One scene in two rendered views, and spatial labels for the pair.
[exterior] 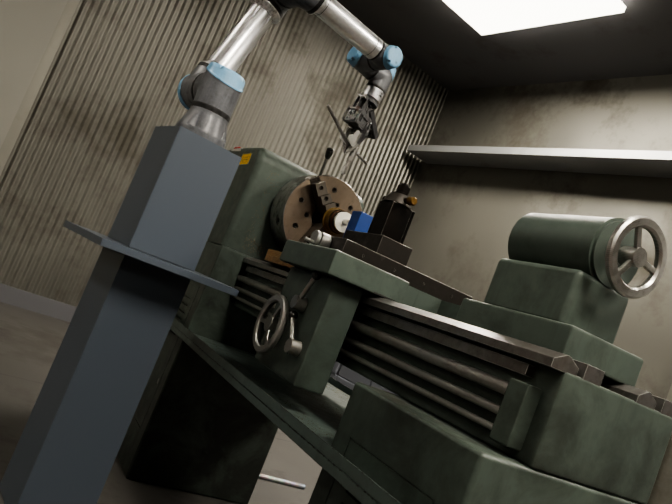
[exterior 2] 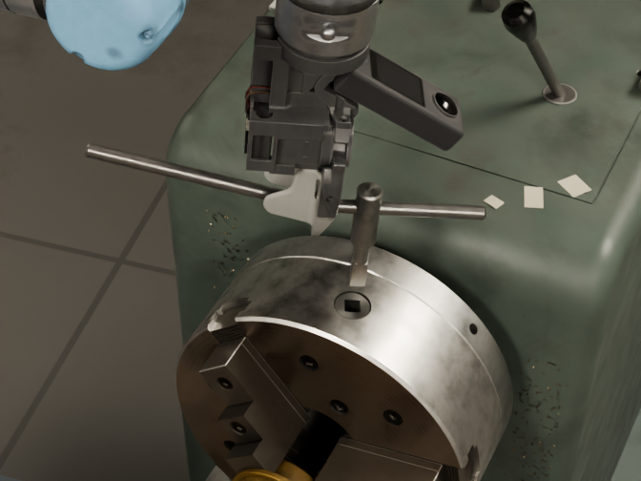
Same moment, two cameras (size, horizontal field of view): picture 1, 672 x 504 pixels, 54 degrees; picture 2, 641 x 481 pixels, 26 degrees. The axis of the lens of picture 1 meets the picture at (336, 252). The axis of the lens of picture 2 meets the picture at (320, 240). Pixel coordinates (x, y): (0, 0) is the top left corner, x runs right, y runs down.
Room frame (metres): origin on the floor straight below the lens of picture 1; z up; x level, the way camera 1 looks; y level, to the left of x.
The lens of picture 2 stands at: (1.79, -0.59, 2.15)
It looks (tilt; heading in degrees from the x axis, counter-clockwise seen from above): 44 degrees down; 53
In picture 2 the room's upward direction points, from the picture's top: straight up
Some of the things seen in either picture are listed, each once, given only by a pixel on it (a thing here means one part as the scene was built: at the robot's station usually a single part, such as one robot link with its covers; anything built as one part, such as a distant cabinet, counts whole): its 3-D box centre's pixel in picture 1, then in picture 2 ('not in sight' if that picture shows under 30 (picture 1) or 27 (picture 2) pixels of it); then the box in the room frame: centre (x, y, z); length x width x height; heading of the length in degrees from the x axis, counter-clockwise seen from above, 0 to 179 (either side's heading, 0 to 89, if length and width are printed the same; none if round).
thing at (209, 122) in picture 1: (204, 126); not in sight; (1.86, 0.49, 1.15); 0.15 x 0.15 x 0.10
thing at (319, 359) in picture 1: (299, 322); not in sight; (1.64, 0.02, 0.73); 0.27 x 0.12 x 0.27; 27
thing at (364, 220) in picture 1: (354, 248); not in sight; (2.03, -0.05, 1.00); 0.08 x 0.06 x 0.23; 117
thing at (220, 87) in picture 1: (219, 89); not in sight; (1.87, 0.49, 1.27); 0.13 x 0.12 x 0.14; 35
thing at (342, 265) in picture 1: (389, 291); not in sight; (1.72, -0.17, 0.89); 0.53 x 0.30 x 0.06; 117
